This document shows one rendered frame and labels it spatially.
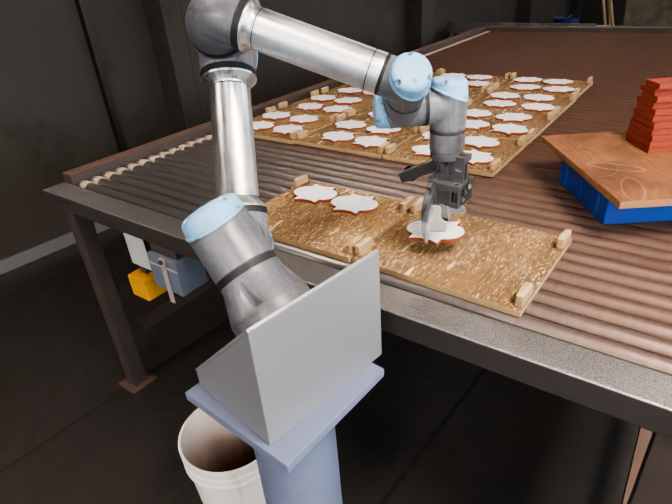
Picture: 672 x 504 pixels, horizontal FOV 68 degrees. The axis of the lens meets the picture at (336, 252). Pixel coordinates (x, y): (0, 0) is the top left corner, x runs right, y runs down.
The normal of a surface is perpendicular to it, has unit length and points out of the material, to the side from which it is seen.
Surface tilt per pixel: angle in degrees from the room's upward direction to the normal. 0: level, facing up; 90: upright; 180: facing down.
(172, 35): 90
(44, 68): 90
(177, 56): 90
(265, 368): 90
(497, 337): 0
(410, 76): 56
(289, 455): 0
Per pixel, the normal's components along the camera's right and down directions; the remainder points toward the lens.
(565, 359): -0.07, -0.87
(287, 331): 0.72, 0.30
